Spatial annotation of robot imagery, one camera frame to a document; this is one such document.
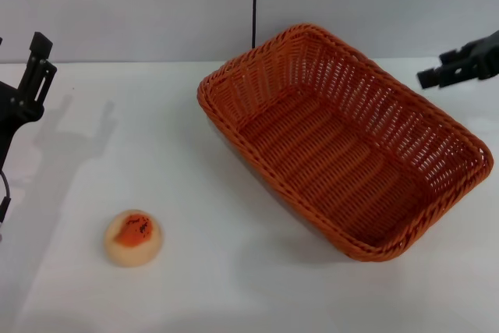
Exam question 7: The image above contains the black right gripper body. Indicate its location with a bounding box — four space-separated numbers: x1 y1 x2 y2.
476 30 499 81

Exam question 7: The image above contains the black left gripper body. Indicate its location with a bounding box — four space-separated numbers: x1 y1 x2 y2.
0 80 44 172

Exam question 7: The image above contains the orange woven wicker basket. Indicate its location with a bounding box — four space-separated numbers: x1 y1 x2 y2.
196 23 495 263

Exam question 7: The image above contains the round bun with orange glaze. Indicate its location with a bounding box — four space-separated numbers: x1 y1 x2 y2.
103 208 165 269

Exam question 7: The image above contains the black cable with plug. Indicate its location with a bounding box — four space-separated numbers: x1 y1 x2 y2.
0 168 12 232

